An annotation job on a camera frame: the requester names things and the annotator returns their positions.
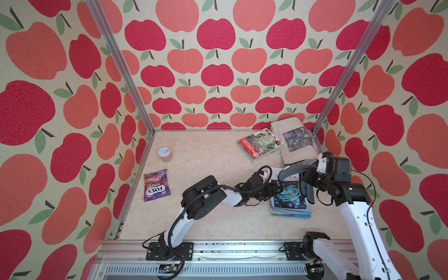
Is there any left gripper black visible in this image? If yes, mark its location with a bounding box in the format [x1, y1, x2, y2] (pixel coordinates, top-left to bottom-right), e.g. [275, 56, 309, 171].
[248, 182, 285, 202]

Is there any blue science book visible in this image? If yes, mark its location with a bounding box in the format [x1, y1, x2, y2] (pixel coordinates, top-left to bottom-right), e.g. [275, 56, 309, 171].
[270, 175, 311, 215]

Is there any grey microfibre cloth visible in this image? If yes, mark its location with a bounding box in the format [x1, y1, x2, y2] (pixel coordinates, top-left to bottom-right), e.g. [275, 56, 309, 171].
[277, 164, 315, 205]

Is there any yellow picture book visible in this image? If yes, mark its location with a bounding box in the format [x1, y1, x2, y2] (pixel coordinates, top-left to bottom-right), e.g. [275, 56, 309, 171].
[271, 211, 311, 219]

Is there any red green book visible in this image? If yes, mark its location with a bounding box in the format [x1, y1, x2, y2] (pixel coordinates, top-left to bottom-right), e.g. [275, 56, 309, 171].
[237, 128, 284, 162]

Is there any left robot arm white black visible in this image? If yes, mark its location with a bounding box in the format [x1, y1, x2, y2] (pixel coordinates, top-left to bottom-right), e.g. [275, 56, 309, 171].
[158, 170, 283, 256]

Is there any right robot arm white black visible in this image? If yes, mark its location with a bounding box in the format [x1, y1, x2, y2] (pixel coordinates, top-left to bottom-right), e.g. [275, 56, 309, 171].
[302, 166, 401, 280]

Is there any folded newspaper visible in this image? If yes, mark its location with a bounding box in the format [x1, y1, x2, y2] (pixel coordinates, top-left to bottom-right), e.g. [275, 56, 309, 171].
[271, 117, 319, 166]

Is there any white round tape roll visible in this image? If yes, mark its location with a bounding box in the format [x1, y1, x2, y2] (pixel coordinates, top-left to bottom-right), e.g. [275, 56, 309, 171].
[157, 147, 173, 163]

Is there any purple candy bag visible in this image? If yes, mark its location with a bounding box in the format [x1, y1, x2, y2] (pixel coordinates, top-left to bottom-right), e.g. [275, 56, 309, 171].
[143, 169, 171, 202]

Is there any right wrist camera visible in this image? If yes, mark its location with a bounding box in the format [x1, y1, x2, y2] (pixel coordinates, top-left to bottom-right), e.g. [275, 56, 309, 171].
[317, 152, 351, 175]

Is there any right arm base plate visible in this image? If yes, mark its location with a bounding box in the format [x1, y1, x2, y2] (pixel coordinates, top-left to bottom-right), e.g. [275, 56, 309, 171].
[283, 241, 321, 261]

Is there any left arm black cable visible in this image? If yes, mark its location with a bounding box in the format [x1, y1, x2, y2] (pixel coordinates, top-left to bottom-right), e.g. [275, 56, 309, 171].
[167, 165, 274, 253]

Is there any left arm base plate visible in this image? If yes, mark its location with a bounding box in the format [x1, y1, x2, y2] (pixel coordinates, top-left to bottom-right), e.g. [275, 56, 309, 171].
[146, 242, 194, 261]

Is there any aluminium front rail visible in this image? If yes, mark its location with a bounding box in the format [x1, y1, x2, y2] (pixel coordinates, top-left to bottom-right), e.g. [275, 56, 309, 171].
[83, 239, 389, 280]

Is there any right aluminium frame post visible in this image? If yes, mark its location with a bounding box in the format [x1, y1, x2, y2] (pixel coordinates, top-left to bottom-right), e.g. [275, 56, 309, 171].
[311, 0, 398, 137]

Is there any aluminium frame post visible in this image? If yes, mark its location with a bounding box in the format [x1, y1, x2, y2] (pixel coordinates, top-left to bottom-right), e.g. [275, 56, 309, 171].
[86, 0, 155, 137]
[311, 0, 398, 137]

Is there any left aluminium frame post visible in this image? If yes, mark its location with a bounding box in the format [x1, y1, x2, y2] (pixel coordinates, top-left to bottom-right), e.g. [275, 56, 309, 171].
[86, 0, 155, 137]

